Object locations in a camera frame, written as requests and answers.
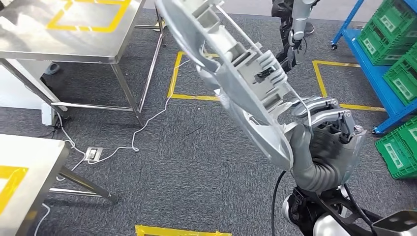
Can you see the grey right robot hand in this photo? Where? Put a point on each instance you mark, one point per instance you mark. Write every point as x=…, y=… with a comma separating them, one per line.
x=329, y=146

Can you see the silver plastic wheel hubcap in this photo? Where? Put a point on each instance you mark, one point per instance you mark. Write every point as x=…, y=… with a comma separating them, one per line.
x=238, y=75

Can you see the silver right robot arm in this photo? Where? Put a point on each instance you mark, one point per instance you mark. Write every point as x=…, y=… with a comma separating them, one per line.
x=321, y=179

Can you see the silver black humanoid robot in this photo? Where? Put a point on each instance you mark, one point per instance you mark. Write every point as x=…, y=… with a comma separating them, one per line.
x=298, y=19

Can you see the metal floor socket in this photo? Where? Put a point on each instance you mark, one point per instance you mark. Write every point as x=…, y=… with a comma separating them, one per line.
x=93, y=154

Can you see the white power adapter box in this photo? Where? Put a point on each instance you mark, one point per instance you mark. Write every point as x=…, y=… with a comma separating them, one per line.
x=48, y=114

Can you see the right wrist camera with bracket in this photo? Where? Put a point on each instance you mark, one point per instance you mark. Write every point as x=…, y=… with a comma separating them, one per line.
x=397, y=224

